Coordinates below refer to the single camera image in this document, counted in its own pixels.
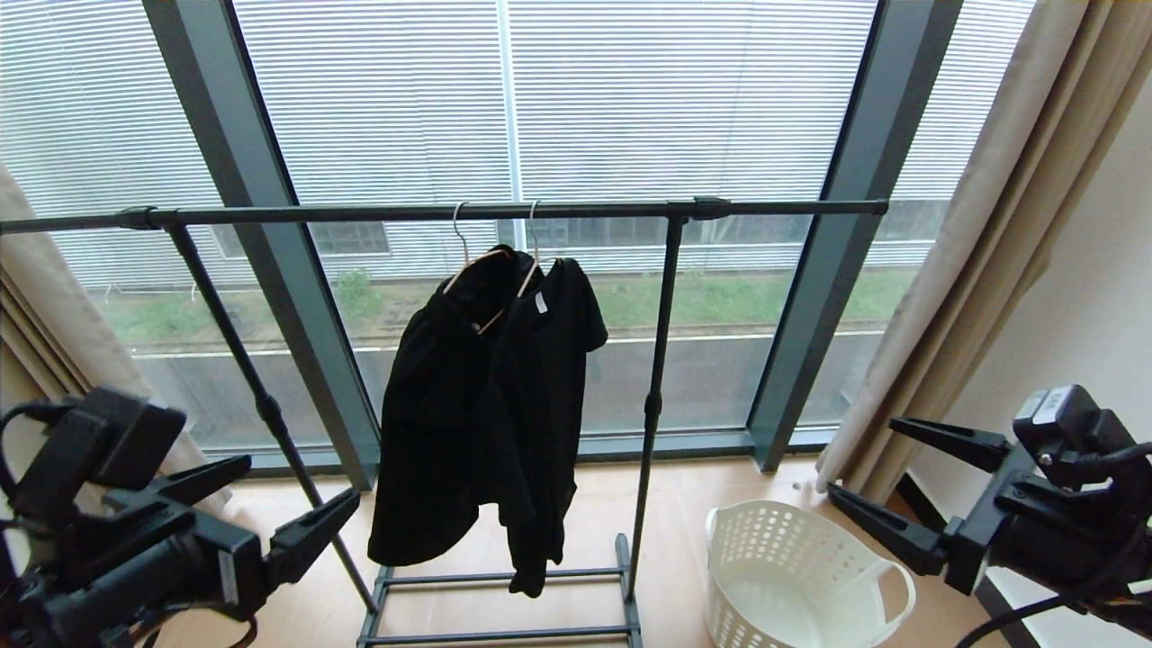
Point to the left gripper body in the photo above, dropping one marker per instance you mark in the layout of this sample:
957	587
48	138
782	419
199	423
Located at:
180	567

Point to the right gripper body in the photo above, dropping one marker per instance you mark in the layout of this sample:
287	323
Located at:
1035	531

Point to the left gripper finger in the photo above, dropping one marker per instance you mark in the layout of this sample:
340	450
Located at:
198	477
310	535

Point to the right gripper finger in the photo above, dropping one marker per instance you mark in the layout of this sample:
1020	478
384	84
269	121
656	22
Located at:
886	531
954	439

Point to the pink clothes hanger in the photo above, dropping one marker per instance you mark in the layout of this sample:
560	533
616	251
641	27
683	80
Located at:
461	234
533	243

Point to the white laundry basket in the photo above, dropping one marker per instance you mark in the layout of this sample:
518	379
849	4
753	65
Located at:
792	576

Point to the black clothes rack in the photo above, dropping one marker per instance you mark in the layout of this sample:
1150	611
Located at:
360	212

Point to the beige curtain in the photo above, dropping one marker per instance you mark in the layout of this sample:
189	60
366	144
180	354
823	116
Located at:
54	342
990	225

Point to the window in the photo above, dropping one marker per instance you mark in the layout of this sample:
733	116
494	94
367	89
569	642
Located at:
270	135

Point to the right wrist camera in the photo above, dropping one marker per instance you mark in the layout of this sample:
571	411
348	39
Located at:
1071	427

